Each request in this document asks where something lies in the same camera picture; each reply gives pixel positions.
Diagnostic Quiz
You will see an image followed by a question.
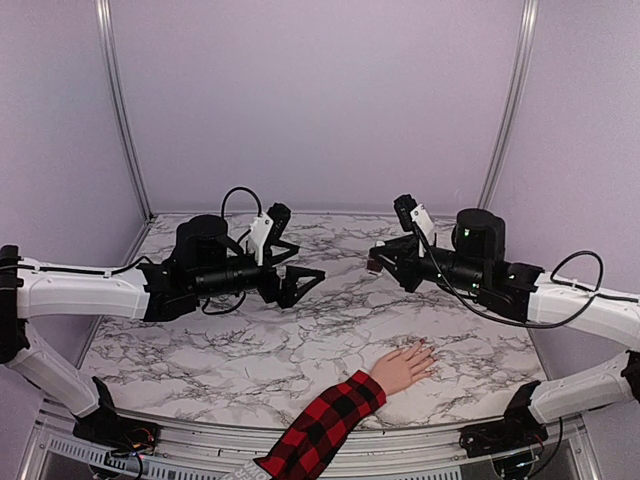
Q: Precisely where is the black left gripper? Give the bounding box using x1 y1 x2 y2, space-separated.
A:
192 241 325 307

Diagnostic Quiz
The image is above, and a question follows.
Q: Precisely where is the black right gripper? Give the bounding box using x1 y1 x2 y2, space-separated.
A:
370 234 487 295

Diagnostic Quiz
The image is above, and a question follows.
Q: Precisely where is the red glitter nail polish bottle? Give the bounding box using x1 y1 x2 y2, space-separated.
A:
366 257 384 275

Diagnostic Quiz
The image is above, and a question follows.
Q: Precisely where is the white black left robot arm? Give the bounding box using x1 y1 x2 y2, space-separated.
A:
1 205 325 445

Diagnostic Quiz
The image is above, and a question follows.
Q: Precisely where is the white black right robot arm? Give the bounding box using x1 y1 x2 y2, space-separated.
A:
368 196 639 448

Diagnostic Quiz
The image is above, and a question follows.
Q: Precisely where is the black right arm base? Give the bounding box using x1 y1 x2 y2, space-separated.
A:
459 381 548 458

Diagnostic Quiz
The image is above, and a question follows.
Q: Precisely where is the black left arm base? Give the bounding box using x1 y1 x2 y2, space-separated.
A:
73 377 160 454

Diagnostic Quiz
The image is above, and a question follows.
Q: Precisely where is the red black plaid sleeve forearm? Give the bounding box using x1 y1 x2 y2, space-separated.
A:
254 371 386 479

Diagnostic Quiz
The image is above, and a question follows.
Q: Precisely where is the person's bare hand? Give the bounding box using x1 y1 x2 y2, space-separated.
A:
369 342 436 396

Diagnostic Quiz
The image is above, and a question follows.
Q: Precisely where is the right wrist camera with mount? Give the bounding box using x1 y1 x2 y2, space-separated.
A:
393 194 436 246

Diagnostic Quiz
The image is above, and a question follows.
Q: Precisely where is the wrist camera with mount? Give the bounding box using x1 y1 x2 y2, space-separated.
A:
246 203 291 266
393 194 436 246

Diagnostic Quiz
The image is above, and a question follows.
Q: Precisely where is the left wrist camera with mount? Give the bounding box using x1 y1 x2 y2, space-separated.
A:
246 203 291 266

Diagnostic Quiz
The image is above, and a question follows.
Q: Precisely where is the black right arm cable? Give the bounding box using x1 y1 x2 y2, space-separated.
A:
414 229 605 330

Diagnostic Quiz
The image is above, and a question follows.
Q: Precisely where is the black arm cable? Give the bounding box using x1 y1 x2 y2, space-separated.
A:
199 186 264 316
414 229 605 330

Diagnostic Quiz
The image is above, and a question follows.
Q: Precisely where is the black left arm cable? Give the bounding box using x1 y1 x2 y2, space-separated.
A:
199 186 264 316

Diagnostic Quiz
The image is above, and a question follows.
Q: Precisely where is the aluminium right rear frame post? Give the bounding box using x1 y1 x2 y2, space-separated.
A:
477 0 540 209

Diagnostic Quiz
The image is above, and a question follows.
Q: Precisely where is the aluminium frame post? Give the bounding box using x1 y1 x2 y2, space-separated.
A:
477 0 540 209
95 0 154 223

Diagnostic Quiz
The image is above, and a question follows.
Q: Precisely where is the aluminium left rear frame post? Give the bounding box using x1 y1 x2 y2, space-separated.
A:
95 0 154 223

